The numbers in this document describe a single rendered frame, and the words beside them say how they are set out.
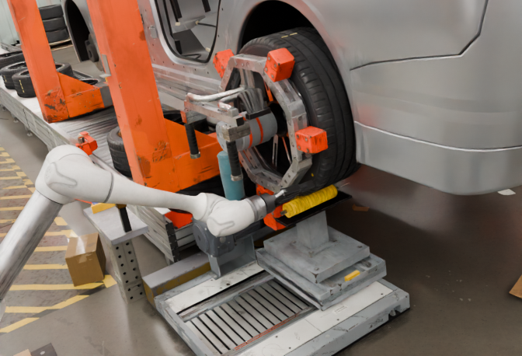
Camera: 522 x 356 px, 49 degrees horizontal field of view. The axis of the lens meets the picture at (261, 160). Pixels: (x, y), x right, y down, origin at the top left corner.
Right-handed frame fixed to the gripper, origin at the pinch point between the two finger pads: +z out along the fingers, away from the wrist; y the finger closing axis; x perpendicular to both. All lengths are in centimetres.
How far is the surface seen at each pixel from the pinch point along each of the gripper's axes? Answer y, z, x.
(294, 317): -41, -13, -37
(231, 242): -56, -15, 6
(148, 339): -77, -62, -13
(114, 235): -56, -61, 30
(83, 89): -179, -10, 188
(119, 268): -85, -59, 24
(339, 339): -27, -6, -54
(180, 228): -80, -25, 29
